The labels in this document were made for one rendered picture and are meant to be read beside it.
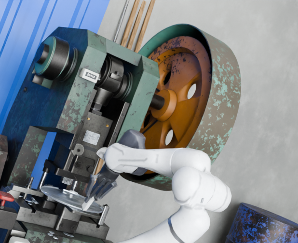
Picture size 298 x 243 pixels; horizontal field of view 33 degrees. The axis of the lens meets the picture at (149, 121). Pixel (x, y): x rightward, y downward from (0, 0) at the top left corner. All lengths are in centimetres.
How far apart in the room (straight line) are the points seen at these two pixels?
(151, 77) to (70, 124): 43
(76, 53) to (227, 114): 71
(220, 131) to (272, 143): 249
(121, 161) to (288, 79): 305
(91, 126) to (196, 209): 84
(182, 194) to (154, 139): 100
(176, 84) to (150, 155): 85
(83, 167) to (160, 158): 62
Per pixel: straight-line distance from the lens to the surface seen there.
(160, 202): 412
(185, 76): 249
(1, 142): 257
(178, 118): 241
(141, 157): 176
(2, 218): 206
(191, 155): 166
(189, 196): 155
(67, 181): 235
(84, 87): 217
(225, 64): 231
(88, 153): 229
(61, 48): 217
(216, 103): 219
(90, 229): 234
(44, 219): 224
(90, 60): 217
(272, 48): 451
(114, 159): 184
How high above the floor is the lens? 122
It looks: level
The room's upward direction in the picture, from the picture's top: 21 degrees clockwise
